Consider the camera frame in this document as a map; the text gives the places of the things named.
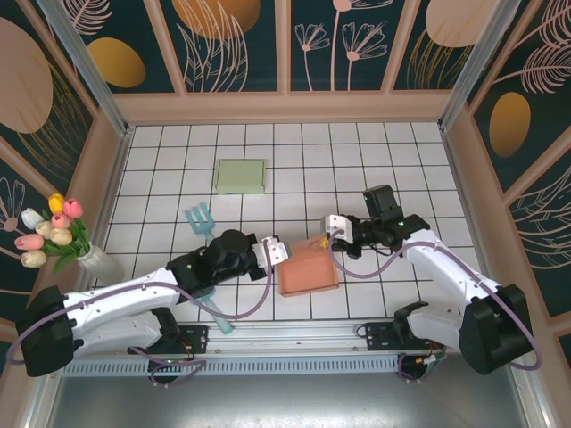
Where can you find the salmon pink paper box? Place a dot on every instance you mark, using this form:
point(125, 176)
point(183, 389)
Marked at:
point(308, 272)

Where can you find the light green paper box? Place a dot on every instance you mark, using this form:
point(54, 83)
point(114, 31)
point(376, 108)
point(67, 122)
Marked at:
point(241, 178)

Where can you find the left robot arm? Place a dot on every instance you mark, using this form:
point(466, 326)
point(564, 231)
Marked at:
point(116, 294)

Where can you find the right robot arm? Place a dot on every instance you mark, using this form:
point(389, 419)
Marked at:
point(446, 272)

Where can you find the teal toy rake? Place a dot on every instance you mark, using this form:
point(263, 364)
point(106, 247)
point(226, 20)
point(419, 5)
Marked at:
point(201, 225)

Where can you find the white ribbed vase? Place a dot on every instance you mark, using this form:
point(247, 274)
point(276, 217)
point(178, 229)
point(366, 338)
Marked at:
point(102, 267)

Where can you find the pink tulip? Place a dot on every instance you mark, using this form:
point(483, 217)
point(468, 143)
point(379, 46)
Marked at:
point(73, 208)
point(27, 242)
point(59, 220)

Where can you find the cream tulip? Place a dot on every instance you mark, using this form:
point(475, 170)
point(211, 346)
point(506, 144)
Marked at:
point(60, 235)
point(33, 258)
point(43, 228)

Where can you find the yellow tulip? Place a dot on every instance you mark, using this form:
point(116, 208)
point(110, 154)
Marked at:
point(55, 203)

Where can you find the blue white tulip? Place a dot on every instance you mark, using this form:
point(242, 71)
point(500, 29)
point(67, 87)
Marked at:
point(31, 217)

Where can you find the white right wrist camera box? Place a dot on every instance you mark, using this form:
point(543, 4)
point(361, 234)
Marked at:
point(334, 223)

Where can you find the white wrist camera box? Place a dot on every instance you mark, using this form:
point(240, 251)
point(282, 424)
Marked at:
point(334, 223)
point(276, 249)

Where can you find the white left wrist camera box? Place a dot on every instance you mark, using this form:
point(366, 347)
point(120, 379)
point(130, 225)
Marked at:
point(276, 249)

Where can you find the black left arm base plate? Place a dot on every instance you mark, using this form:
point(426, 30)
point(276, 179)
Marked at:
point(196, 339)

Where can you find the aluminium mounting rail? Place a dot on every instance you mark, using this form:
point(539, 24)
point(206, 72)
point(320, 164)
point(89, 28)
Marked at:
point(290, 339)

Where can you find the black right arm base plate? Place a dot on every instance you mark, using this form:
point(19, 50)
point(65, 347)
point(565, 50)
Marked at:
point(379, 336)

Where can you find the wall panel with flower outlines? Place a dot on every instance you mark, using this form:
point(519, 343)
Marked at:
point(334, 67)

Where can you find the wall panel with beige circle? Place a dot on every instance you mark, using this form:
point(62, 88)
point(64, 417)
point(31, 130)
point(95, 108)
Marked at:
point(428, 62)

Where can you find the aluminium frame post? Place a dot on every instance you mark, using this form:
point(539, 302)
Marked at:
point(96, 84)
point(468, 67)

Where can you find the wall panel with golden ellipse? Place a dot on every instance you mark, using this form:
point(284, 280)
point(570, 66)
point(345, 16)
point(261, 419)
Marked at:
point(535, 111)

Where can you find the wall panel with orange circle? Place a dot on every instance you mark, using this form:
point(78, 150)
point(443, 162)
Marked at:
point(223, 53)

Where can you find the wall panel with golden oval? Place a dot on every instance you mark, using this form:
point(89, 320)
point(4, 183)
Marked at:
point(134, 44)

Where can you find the wall panel with pink oval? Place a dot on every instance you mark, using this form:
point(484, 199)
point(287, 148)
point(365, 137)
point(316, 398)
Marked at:
point(27, 89)

